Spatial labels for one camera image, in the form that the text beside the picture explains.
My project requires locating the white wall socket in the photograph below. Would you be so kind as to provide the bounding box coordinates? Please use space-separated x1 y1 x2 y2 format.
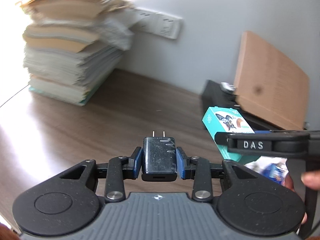
131 8 158 34
154 12 183 40

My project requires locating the black usb charger plug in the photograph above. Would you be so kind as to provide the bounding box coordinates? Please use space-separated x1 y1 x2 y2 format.
142 131 177 182

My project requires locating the white wall socket left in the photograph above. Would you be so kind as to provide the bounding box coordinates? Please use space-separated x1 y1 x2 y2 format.
131 8 158 34

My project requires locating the stack of books and papers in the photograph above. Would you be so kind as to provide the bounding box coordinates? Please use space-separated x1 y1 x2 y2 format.
21 0 138 106

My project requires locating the silver clip on stand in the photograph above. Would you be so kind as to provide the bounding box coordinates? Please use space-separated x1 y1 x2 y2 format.
220 82 236 94

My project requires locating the white wall socket right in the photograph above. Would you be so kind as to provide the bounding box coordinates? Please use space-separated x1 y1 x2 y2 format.
154 12 183 40

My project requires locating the teal cartoon bandage box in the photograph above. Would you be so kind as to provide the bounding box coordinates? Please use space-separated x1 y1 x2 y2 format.
202 106 260 164

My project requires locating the person right hand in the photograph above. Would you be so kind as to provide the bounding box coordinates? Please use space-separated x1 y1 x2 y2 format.
285 171 320 225

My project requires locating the white orange storage box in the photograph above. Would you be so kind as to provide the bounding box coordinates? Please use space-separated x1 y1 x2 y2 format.
245 156 288 186

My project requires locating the black monitor riser stand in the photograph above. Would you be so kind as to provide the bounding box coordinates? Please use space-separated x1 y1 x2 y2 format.
201 80 305 131

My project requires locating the wooden book stand board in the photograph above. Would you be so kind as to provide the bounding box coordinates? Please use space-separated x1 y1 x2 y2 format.
234 31 310 130

